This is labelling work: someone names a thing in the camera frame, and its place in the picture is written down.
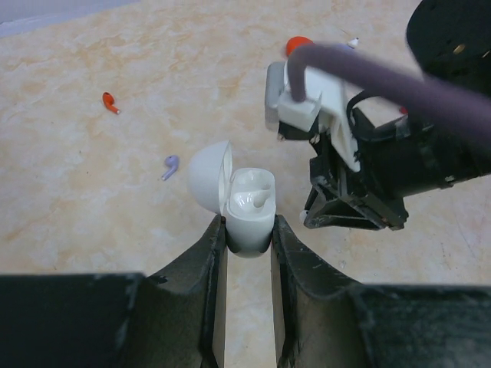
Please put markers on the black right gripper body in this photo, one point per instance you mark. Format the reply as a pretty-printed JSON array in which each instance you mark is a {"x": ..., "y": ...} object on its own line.
[{"x": 404, "y": 157}]

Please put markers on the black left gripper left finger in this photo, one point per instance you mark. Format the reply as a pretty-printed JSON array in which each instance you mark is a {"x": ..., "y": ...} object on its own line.
[{"x": 187, "y": 316}]

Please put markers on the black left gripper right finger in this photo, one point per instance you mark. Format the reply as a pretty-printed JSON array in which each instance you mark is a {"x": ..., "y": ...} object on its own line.
[{"x": 313, "y": 314}]

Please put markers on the white round charging case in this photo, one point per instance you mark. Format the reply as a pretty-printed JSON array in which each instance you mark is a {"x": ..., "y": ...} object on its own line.
[{"x": 244, "y": 197}]

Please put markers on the white earbud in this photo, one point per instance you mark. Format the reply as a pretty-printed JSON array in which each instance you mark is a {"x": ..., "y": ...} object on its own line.
[{"x": 353, "y": 43}]

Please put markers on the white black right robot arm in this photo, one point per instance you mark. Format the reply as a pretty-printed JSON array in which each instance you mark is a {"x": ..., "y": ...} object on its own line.
[{"x": 450, "y": 40}]

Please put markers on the orange round charging case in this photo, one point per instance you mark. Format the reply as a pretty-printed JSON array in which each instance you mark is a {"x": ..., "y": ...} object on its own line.
[{"x": 294, "y": 43}]

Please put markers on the purple earbud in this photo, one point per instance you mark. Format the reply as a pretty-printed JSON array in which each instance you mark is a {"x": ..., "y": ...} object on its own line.
[{"x": 172, "y": 164}]

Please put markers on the orange earbud far left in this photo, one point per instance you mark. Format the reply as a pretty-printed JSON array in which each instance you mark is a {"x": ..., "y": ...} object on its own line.
[{"x": 109, "y": 103}]

